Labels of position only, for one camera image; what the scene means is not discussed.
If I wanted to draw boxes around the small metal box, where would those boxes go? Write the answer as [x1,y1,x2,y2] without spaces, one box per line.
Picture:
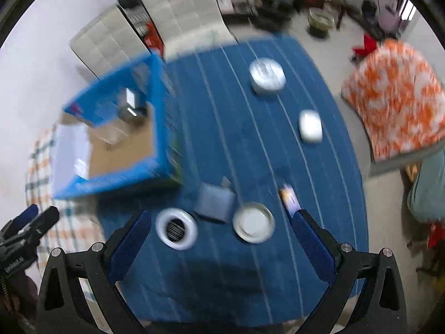
[117,88,149,121]

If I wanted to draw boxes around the small orange white tube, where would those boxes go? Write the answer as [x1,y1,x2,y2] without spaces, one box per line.
[279,185,300,216]

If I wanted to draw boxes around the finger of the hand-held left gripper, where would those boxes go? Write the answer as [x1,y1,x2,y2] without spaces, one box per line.
[10,205,60,247]

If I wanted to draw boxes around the blue striped tablecloth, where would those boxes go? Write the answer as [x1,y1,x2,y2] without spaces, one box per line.
[91,35,370,328]

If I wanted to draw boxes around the teal cloth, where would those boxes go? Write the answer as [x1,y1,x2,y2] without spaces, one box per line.
[407,151,445,223]

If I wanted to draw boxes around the plaid cloth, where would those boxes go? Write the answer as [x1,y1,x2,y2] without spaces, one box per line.
[25,129,107,301]

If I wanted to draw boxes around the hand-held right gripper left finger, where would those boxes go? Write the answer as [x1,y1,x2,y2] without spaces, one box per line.
[36,210,152,334]

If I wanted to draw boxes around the round silver tin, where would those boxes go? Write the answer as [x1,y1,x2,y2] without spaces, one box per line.
[249,58,287,97]

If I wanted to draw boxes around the white ring with grille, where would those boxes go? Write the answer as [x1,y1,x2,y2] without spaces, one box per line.
[155,208,199,251]

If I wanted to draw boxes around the round white lid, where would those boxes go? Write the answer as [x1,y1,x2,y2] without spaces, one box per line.
[232,201,276,244]

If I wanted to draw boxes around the white rounded case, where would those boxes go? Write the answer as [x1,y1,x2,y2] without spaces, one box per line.
[298,109,324,144]

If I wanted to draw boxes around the grey square box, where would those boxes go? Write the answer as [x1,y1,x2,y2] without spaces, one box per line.
[193,177,236,224]

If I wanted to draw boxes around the red cloth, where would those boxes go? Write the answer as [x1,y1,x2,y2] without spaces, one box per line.
[352,33,379,58]

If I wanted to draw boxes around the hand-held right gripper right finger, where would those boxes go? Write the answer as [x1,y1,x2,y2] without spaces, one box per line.
[291,209,408,334]

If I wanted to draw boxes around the orange white patterned cushion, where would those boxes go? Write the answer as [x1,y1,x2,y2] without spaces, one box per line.
[341,39,445,163]

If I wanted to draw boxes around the blue cardboard box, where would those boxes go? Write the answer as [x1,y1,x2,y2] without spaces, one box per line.
[51,53,184,200]

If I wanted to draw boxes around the green white bowl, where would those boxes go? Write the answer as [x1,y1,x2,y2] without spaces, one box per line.
[307,7,335,31]

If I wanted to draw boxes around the white padded chair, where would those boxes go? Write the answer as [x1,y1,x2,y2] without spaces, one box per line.
[138,0,239,64]
[69,5,152,80]

